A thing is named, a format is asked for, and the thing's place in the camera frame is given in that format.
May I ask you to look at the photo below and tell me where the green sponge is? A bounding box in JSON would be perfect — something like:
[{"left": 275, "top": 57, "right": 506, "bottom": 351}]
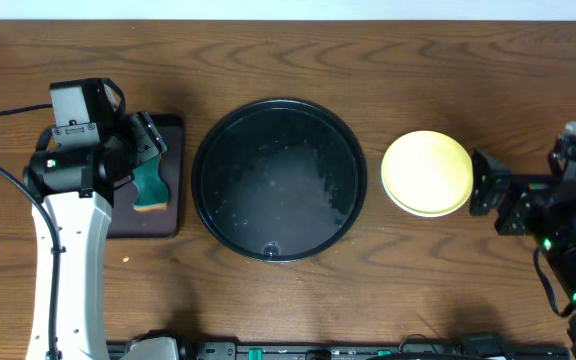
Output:
[{"left": 132, "top": 156, "right": 169, "bottom": 213}]

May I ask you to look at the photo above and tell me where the yellow plate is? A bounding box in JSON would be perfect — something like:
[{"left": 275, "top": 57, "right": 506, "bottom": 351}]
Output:
[{"left": 380, "top": 130, "right": 474, "bottom": 214}]

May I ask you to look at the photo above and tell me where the light green plate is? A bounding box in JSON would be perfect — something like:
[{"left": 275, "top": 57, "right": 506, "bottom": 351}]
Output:
[{"left": 381, "top": 175, "right": 473, "bottom": 218}]

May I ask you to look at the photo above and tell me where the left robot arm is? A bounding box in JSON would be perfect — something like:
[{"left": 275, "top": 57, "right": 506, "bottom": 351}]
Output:
[{"left": 23, "top": 78, "right": 170, "bottom": 359}]

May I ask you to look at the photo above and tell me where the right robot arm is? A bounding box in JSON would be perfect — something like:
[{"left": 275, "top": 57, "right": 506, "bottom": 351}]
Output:
[{"left": 469, "top": 122, "right": 576, "bottom": 357}]

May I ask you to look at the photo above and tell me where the rectangular black tray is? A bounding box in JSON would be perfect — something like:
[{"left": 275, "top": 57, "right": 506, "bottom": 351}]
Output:
[{"left": 105, "top": 113, "right": 187, "bottom": 239}]

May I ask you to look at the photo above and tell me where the round black tray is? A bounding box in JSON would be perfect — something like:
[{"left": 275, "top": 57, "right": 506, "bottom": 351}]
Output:
[{"left": 191, "top": 98, "right": 368, "bottom": 262}]

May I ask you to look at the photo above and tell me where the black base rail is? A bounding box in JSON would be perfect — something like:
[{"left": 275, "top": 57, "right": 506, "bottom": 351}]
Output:
[{"left": 107, "top": 332, "right": 572, "bottom": 360}]

